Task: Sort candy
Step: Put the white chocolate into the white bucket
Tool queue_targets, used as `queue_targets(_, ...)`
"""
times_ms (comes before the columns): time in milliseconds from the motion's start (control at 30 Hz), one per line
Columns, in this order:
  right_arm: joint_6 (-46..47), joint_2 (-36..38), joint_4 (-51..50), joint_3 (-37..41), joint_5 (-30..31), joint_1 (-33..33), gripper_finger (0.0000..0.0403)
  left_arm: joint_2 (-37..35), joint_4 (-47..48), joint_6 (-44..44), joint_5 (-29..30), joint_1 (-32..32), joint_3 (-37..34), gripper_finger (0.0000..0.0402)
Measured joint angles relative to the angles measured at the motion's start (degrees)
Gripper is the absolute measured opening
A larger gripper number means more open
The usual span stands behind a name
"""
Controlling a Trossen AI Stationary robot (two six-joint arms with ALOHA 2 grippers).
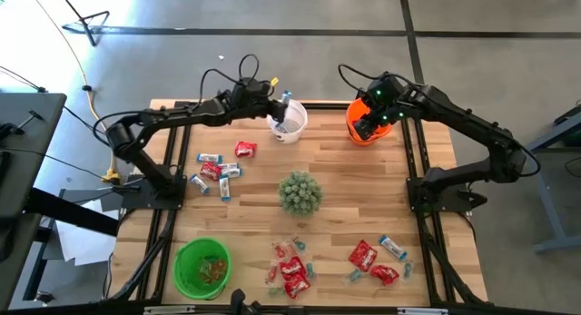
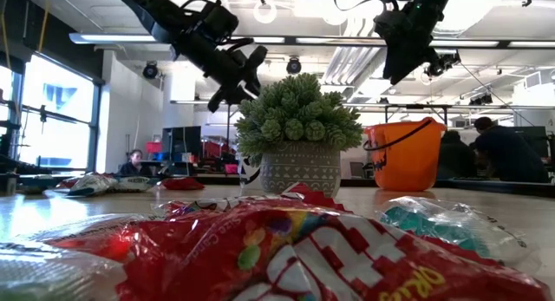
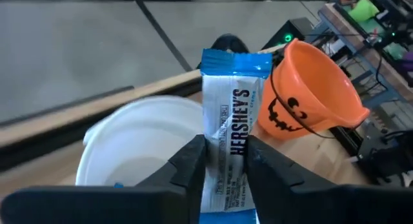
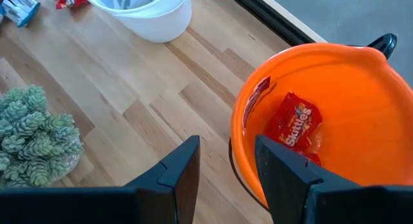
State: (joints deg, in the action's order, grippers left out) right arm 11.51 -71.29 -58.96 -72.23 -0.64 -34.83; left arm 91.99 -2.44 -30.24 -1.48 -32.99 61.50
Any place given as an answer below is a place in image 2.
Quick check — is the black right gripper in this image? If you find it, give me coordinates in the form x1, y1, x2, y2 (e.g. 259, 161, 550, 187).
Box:
383, 14, 441, 86

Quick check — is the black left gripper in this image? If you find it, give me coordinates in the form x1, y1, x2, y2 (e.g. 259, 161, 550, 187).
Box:
175, 31, 269, 114

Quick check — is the red Skittles candy pack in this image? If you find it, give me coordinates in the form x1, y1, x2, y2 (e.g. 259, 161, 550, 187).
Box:
160, 177, 206, 191
42, 200, 552, 301
281, 182, 352, 215
55, 175, 82, 190

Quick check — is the clear wrapped pink candy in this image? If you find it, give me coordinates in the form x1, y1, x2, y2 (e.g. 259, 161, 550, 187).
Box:
203, 194, 300, 213

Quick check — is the clear wrapped teal candy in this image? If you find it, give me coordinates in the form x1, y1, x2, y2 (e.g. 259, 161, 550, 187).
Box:
375, 196, 541, 267

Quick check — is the black ceiling spotlight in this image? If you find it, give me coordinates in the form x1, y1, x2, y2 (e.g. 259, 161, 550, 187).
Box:
424, 52, 461, 79
285, 56, 303, 75
141, 61, 160, 80

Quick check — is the long ceiling light strip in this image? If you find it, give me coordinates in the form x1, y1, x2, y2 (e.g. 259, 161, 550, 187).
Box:
69, 31, 555, 49

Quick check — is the green succulent in grey pot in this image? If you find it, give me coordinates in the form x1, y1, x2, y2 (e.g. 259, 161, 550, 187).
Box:
235, 73, 364, 198

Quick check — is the white plastic bucket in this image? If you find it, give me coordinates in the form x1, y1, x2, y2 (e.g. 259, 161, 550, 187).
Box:
238, 153, 264, 190

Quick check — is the orange plastic pumpkin bucket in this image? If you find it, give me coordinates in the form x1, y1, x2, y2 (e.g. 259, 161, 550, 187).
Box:
362, 116, 447, 193

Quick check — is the person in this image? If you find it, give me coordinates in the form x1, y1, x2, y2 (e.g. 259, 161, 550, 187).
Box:
117, 148, 153, 177
437, 129, 478, 180
472, 116, 552, 184

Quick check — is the black metal rig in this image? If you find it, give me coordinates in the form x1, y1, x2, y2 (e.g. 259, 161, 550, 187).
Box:
0, 88, 95, 174

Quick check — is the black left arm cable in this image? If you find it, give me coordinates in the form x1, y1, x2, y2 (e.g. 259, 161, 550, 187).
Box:
180, 0, 257, 53

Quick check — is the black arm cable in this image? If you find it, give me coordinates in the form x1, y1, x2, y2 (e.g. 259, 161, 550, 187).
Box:
180, 0, 257, 53
332, 0, 387, 14

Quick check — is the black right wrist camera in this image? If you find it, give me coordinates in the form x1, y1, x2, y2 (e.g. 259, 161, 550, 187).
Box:
374, 8, 411, 41

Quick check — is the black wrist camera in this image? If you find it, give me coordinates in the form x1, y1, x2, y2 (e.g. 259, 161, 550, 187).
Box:
181, 0, 240, 46
374, 8, 411, 41

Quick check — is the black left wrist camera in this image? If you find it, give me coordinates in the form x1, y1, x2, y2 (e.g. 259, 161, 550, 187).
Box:
181, 0, 240, 46

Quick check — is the white ring lamp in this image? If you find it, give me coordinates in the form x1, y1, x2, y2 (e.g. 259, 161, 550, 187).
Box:
252, 0, 278, 24

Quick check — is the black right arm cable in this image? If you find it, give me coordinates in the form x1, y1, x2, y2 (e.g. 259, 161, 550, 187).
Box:
332, 0, 387, 14

